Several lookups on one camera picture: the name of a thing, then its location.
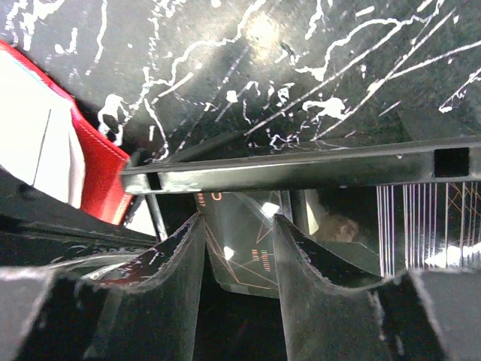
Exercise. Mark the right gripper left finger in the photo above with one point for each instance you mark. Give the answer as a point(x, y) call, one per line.
point(151, 309)

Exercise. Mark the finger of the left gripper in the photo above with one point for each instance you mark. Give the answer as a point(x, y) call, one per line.
point(38, 230)

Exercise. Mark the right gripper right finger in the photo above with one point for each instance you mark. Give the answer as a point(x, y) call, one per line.
point(330, 309)

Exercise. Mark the red leather card holder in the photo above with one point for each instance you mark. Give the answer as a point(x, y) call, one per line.
point(47, 143)

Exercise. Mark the black card dispenser box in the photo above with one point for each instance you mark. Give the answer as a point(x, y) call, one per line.
point(393, 164)

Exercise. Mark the stack of credit cards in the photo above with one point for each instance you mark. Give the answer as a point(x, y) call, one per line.
point(429, 225)

